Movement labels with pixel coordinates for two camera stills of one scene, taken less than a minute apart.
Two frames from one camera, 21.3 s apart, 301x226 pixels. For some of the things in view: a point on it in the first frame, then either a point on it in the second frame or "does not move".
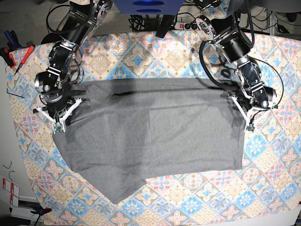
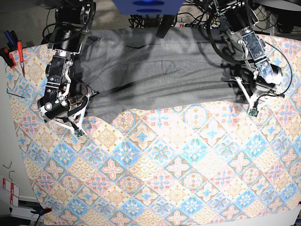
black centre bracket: x=165 y=24 does not move
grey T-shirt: x=130 y=129 → x=125 y=68
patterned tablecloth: x=266 y=192 does not move
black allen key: x=8 y=92 does not move
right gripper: x=254 y=111 → x=257 y=87
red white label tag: x=14 y=190 does not move
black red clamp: x=8 y=57 does not move
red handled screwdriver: x=29 y=51 → x=20 y=56
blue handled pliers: x=13 y=42 does not move
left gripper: x=59 y=112 → x=73 y=118
